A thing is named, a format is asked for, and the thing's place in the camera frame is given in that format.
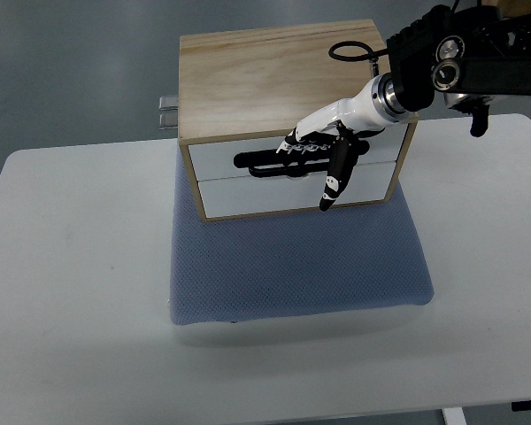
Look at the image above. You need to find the black table control panel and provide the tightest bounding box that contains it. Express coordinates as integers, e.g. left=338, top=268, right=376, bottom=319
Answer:
left=511, top=400, right=531, bottom=412

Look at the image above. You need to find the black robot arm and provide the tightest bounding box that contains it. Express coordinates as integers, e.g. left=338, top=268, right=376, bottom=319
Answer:
left=328, top=4, right=531, bottom=137

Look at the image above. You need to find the metal table bracket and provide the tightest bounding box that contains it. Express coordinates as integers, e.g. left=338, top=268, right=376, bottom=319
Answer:
left=158, top=111, right=178, bottom=130
left=158, top=95, right=179, bottom=111

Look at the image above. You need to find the white drawer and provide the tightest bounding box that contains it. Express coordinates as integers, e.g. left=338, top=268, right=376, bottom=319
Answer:
left=189, top=124, right=408, bottom=182
left=199, top=162, right=396, bottom=219

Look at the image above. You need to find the wooden drawer cabinet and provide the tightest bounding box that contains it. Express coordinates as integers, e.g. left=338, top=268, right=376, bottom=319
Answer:
left=179, top=19, right=420, bottom=224

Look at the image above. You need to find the lower metal table bracket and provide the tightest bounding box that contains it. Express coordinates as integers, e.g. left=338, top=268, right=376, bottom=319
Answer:
left=158, top=111, right=178, bottom=130

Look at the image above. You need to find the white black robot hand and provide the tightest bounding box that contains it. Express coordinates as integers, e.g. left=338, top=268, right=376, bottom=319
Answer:
left=276, top=74, right=395, bottom=211

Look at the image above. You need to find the white table leg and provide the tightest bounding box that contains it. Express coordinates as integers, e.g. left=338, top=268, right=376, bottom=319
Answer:
left=442, top=407, right=467, bottom=425

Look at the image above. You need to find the blue mesh cushion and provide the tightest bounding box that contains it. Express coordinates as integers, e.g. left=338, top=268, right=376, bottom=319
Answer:
left=169, top=162, right=434, bottom=326

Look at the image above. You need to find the upper metal table bracket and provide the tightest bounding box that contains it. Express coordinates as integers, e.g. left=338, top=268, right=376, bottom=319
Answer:
left=158, top=95, right=179, bottom=111

